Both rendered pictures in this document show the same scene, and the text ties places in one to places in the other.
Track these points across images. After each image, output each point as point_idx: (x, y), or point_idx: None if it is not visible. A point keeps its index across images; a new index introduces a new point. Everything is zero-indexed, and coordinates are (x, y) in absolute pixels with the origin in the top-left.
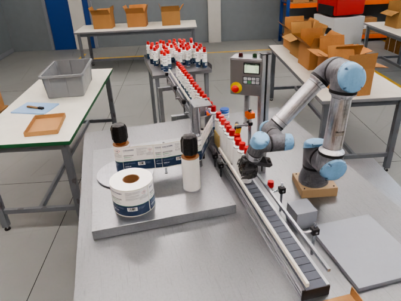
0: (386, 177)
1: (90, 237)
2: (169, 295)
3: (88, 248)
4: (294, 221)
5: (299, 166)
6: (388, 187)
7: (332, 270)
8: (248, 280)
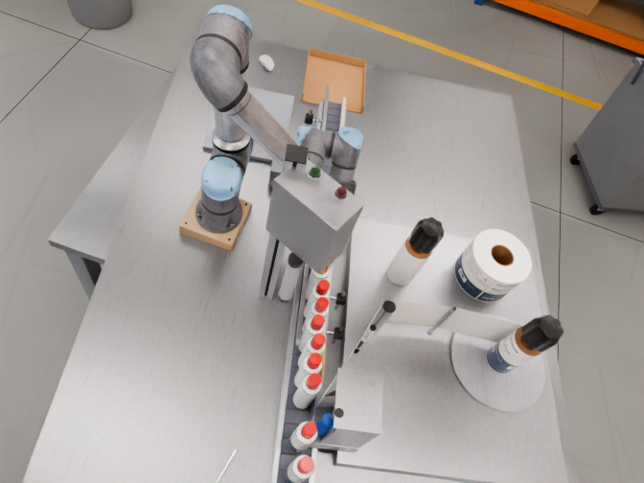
0: (91, 192)
1: None
2: (448, 162)
3: (526, 246)
4: None
5: (194, 274)
6: (118, 173)
7: (297, 121)
8: (377, 145)
